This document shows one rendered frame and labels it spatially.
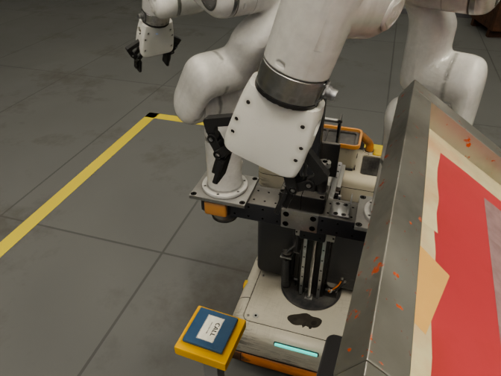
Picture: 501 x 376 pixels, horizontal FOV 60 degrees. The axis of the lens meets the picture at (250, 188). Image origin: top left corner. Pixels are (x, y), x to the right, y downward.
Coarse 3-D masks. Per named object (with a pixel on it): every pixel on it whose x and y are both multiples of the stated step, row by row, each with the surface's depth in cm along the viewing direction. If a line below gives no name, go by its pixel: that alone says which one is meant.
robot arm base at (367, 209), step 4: (380, 164) 100; (380, 168) 100; (380, 172) 100; (376, 176) 104; (376, 180) 103; (376, 184) 103; (376, 188) 103; (372, 200) 107; (368, 204) 111; (372, 204) 107; (364, 208) 110; (368, 208) 109; (364, 212) 109; (368, 212) 108; (368, 216) 107; (368, 220) 106
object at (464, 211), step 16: (448, 160) 66; (448, 176) 63; (464, 176) 66; (448, 192) 59; (464, 192) 62; (480, 192) 65; (448, 208) 57; (464, 208) 59; (480, 208) 62; (496, 208) 65; (448, 224) 54; (464, 224) 56; (480, 224) 59; (496, 224) 61; (448, 240) 52; (464, 240) 54; (480, 240) 56; (496, 240) 58; (480, 256) 53; (496, 256) 55; (496, 272) 53
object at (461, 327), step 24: (456, 264) 49; (456, 288) 46; (480, 288) 49; (456, 312) 44; (480, 312) 46; (432, 336) 39; (456, 336) 41; (480, 336) 43; (432, 360) 38; (456, 360) 39; (480, 360) 41
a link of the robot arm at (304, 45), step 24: (288, 0) 40; (312, 0) 38; (336, 0) 38; (360, 0) 39; (384, 0) 43; (288, 24) 41; (312, 24) 40; (336, 24) 40; (360, 24) 42; (384, 24) 45; (288, 48) 42; (312, 48) 41; (336, 48) 42; (288, 72) 43; (312, 72) 43
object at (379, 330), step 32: (416, 96) 66; (416, 128) 58; (448, 128) 69; (384, 160) 55; (416, 160) 52; (480, 160) 70; (384, 192) 47; (416, 192) 47; (384, 224) 42; (416, 224) 43; (384, 256) 37; (416, 256) 40; (384, 288) 34; (416, 288) 37; (352, 320) 34; (384, 320) 32; (352, 352) 31; (384, 352) 30
